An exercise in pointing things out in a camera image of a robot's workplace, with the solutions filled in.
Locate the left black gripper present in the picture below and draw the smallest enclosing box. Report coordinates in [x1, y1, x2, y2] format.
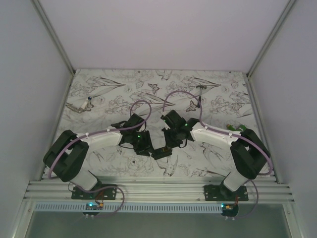
[130, 130, 155, 157]

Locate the black fuse box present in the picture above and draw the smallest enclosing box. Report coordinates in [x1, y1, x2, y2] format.
[151, 147, 172, 160]

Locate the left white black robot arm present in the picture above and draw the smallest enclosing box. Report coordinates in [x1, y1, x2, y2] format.
[43, 114, 146, 199]

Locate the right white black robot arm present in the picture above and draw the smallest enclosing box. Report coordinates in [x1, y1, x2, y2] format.
[161, 110, 273, 201]

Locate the floral patterned table mat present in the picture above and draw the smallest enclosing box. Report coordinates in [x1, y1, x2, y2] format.
[58, 69, 258, 177]

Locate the small black hammer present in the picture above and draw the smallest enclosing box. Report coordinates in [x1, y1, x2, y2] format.
[196, 85, 207, 108]

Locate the metal clip with blue bead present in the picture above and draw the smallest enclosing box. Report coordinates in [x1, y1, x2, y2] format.
[66, 96, 94, 114]

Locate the green plastic connector part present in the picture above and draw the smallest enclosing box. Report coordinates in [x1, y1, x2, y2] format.
[226, 124, 247, 132]

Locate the left small circuit board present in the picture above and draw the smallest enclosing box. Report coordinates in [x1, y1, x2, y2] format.
[86, 202, 104, 211]

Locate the small circuit board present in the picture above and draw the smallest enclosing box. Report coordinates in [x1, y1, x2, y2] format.
[221, 203, 239, 212]
[86, 202, 104, 211]

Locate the right small circuit board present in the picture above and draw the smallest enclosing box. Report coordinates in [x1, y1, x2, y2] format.
[221, 203, 239, 212]

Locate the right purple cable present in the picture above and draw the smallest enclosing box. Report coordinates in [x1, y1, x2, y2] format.
[162, 90, 273, 221]

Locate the purple cable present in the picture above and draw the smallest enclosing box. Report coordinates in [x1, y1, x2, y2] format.
[48, 100, 153, 219]
[162, 90, 273, 221]

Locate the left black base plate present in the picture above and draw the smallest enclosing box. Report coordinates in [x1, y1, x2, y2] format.
[71, 184, 117, 200]

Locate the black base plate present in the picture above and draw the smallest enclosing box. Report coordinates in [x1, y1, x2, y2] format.
[71, 184, 117, 200]
[204, 184, 249, 202]

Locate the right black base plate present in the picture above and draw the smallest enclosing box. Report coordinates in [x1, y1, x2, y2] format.
[204, 184, 249, 202]

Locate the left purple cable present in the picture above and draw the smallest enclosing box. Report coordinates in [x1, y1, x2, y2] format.
[48, 100, 153, 219]

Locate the aluminium rail frame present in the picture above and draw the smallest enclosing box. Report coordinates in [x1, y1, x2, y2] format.
[24, 177, 295, 204]

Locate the grey slotted cable duct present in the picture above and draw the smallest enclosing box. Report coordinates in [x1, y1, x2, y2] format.
[34, 202, 222, 214]

